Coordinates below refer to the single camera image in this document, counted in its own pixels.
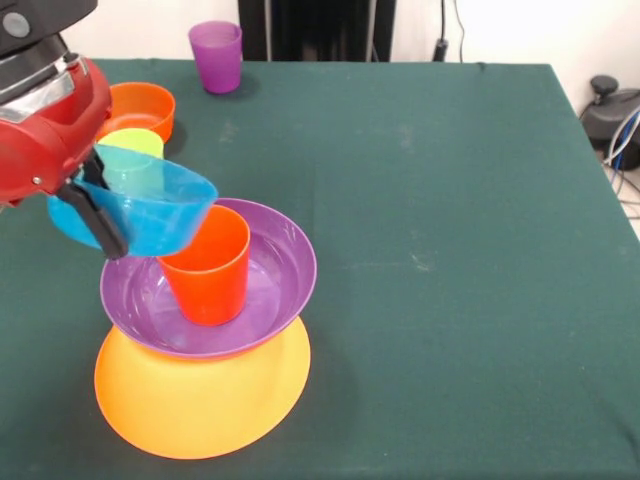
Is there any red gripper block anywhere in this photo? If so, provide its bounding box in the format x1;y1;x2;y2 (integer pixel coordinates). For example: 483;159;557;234
0;55;129;260

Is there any dark green tablecloth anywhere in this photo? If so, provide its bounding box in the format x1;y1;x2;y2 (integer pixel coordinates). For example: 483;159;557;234
0;58;640;480

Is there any purple plastic bowl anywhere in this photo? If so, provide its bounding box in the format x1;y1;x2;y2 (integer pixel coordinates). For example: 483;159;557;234
99;197;319;361

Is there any thin black wall cable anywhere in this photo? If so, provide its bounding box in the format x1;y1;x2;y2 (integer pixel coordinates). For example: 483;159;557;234
452;0;467;63

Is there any purple plastic cup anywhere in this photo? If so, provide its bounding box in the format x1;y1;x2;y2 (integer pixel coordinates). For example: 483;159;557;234
187;20;244;95

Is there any green plastic cup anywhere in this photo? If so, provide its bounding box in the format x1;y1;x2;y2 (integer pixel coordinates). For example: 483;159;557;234
102;127;165;162

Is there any black cable with plug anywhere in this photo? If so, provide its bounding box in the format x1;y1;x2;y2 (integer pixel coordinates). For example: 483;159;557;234
433;0;450;63

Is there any red plastic cup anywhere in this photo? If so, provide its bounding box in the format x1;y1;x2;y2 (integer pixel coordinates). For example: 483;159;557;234
157;204;251;327

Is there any large yellow plastic bowl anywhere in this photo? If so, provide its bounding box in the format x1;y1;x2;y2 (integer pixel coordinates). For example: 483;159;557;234
93;315;312;461

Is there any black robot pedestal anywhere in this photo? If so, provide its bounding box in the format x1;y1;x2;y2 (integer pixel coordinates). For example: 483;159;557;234
237;0;396;63

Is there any tangle of floor cables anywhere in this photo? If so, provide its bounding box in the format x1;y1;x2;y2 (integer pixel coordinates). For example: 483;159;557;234
602;109;640;221

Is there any light blue plastic bowl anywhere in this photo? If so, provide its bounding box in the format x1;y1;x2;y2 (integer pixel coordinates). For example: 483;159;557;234
47;143;220;259

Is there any orange-red plastic bowl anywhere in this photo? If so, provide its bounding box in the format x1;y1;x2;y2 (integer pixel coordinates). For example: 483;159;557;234
97;81;177;145

